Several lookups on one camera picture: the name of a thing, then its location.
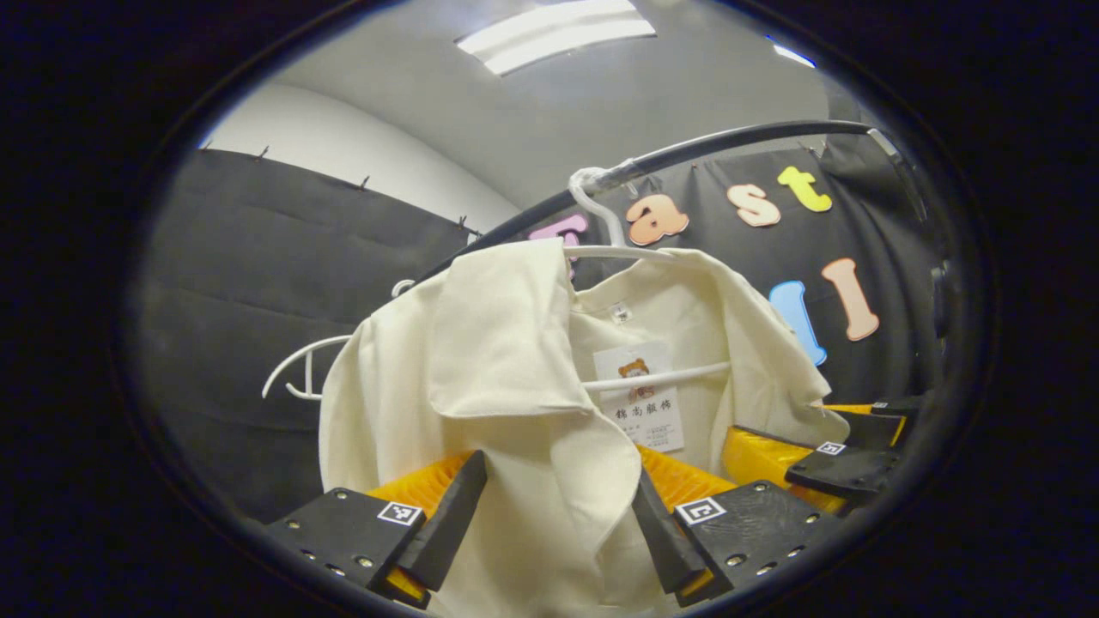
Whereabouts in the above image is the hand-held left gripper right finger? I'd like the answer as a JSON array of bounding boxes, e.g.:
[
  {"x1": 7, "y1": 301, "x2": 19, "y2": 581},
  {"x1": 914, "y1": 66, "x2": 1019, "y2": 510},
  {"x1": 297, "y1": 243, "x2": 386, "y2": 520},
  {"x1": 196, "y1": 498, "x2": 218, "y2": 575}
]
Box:
[{"x1": 630, "y1": 445, "x2": 841, "y2": 608}]

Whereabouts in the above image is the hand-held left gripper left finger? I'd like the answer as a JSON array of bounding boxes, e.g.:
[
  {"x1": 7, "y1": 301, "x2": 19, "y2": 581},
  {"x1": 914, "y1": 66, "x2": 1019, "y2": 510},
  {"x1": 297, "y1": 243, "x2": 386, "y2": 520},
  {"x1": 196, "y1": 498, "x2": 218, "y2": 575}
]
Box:
[{"x1": 266, "y1": 449, "x2": 489, "y2": 610}]

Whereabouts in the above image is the cream collared shirt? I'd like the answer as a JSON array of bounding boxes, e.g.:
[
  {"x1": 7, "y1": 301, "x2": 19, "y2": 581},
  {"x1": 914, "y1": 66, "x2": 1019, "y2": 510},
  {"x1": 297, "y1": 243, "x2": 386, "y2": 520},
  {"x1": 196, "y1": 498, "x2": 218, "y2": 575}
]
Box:
[{"x1": 318, "y1": 238, "x2": 851, "y2": 618}]

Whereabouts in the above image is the white plastic clothes hanger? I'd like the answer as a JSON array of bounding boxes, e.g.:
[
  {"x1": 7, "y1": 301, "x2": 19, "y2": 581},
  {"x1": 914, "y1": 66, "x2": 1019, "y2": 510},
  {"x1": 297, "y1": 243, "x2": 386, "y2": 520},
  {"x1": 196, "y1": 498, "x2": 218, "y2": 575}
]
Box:
[
  {"x1": 562, "y1": 167, "x2": 732, "y2": 395},
  {"x1": 261, "y1": 279, "x2": 418, "y2": 403}
]

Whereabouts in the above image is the large ceiling light panel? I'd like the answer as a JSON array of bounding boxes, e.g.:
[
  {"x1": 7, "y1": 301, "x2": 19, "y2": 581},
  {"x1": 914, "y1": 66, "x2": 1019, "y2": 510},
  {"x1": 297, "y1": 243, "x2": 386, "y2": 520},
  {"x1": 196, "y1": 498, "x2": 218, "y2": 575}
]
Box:
[{"x1": 455, "y1": 0, "x2": 659, "y2": 77}]

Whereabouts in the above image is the black metal clothes rack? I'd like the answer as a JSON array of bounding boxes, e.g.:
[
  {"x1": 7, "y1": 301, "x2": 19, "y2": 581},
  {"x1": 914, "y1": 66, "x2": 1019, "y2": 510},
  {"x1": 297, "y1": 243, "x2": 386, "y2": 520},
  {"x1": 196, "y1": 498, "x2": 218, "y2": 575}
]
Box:
[{"x1": 412, "y1": 120, "x2": 930, "y2": 286}]

